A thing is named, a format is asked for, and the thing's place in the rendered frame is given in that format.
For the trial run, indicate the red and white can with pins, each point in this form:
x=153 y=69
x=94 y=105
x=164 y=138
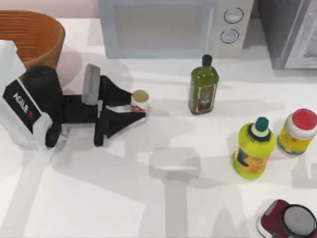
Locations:
x=140 y=99

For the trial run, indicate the pale grey rounded box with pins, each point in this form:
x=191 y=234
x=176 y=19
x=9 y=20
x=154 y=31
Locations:
x=91 y=84

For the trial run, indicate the microwave oven door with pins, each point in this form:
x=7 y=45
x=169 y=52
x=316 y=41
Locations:
x=158 y=27

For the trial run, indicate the orange woven basket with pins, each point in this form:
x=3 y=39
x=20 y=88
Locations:
x=37 y=37

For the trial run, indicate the pale microwave oven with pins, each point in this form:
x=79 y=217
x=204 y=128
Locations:
x=173 y=29

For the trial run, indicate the dark green oil bottle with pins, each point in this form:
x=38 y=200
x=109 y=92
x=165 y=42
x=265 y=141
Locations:
x=203 y=91

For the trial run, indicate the round microwave knob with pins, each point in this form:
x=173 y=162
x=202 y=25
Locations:
x=233 y=15
x=229 y=36

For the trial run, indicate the yellow bottle with green cap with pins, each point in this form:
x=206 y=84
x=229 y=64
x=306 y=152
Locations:
x=252 y=151

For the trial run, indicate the white jar with red lid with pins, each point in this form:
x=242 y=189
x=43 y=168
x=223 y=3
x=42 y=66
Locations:
x=296 y=136

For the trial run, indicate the dark red kitchen scale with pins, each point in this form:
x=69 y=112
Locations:
x=272 y=218

